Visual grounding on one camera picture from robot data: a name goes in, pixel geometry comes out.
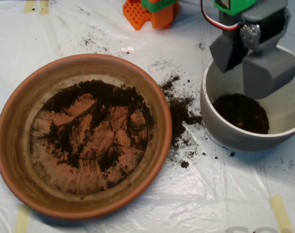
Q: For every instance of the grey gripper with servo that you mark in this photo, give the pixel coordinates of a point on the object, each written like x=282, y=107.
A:
x=260, y=22

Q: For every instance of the dark soil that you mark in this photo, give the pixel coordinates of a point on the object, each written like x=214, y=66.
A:
x=108, y=97
x=242, y=116

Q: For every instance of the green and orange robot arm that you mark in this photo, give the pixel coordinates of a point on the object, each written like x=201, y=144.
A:
x=159, y=17

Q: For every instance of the white ceramic pot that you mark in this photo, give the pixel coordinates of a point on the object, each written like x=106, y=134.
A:
x=215, y=128

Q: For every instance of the spilled soil pile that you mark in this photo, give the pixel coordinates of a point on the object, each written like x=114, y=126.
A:
x=181, y=114

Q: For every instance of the dark brown debris chunk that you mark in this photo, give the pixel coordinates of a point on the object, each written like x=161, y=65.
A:
x=185, y=164

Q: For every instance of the terracotta plant saucer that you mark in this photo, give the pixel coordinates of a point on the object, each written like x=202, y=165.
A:
x=16, y=170

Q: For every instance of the beige masking tape strip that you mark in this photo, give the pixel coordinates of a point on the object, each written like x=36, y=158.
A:
x=259, y=5
x=44, y=6
x=281, y=213
x=22, y=221
x=28, y=6

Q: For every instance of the clear plastic cover sheet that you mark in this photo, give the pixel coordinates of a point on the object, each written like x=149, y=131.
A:
x=210, y=194

